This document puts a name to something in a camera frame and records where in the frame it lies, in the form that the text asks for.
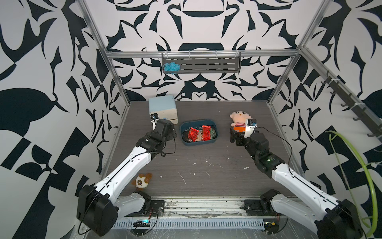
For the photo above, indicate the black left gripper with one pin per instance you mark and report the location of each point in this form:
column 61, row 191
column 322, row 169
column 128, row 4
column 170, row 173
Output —
column 172, row 134

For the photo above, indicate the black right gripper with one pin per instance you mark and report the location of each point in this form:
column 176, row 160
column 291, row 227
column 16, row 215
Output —
column 240, row 136

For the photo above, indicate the red foil tea bag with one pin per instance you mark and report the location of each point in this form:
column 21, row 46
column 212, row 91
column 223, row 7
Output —
column 193, row 134

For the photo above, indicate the red long tea sachet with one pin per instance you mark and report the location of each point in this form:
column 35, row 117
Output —
column 206, row 134

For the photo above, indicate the green label tea bag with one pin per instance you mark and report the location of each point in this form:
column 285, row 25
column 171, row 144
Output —
column 213, row 134

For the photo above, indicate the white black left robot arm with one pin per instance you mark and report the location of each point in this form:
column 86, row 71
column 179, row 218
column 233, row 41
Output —
column 100, row 205

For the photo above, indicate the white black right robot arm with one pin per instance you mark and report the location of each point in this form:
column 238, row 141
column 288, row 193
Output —
column 323, row 214

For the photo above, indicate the teal plastic storage box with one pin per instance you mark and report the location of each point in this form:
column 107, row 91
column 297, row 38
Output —
column 197, row 124

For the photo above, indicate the small blue cream drawer cabinet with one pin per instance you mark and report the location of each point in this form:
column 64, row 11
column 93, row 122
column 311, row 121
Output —
column 164, row 107

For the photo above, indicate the plush doll orange pants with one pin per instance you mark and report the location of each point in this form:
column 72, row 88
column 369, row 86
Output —
column 240, row 119

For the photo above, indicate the small brown white plush dog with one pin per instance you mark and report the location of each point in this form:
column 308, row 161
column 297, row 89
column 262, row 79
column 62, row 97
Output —
column 142, row 181

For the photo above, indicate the blue crumpled item on shelf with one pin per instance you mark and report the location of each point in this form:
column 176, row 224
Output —
column 171, row 67

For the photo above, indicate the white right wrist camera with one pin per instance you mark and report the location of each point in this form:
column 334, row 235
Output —
column 251, row 125

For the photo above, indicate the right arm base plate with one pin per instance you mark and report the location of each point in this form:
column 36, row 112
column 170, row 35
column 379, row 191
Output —
column 258, row 207

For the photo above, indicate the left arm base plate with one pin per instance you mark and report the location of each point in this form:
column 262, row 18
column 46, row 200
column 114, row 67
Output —
column 155, row 208

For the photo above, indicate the grey perforated wall shelf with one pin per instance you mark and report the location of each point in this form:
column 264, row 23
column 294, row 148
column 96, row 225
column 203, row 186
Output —
column 204, row 62

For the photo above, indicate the black wall hook rail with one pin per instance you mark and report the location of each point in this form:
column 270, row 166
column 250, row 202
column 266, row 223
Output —
column 350, row 101

